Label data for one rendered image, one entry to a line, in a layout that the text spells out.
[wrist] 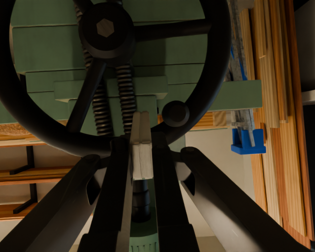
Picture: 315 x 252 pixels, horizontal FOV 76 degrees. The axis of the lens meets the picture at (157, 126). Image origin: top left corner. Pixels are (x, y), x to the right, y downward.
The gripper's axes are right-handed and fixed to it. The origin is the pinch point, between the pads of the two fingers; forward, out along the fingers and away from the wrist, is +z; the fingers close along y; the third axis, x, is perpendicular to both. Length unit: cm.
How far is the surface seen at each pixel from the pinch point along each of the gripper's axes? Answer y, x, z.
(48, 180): -123, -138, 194
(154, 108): 1.7, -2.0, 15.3
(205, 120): 17.1, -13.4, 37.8
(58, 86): -13.0, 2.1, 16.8
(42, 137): -11.3, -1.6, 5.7
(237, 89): 19.9, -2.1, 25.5
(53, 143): -10.1, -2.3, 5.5
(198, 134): 72, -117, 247
